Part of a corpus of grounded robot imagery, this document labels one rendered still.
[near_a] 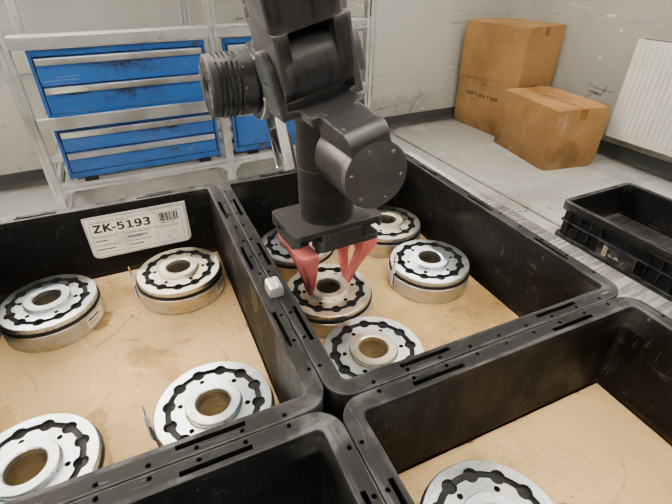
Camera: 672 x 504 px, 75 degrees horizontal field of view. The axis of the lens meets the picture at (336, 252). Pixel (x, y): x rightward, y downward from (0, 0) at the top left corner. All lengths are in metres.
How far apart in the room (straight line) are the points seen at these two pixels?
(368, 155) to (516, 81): 3.42
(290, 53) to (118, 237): 0.37
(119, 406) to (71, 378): 0.07
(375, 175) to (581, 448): 0.30
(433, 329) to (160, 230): 0.38
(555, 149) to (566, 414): 2.89
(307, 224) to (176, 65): 1.94
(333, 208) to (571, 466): 0.31
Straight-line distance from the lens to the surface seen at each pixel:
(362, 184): 0.35
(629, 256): 1.40
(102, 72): 2.32
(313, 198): 0.43
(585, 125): 3.38
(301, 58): 0.38
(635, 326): 0.48
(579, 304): 0.45
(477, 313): 0.56
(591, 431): 0.49
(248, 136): 2.48
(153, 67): 2.32
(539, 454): 0.45
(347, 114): 0.36
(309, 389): 0.33
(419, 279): 0.55
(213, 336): 0.53
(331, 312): 0.49
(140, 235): 0.64
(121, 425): 0.48
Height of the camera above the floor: 1.19
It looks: 34 degrees down
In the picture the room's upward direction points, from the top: straight up
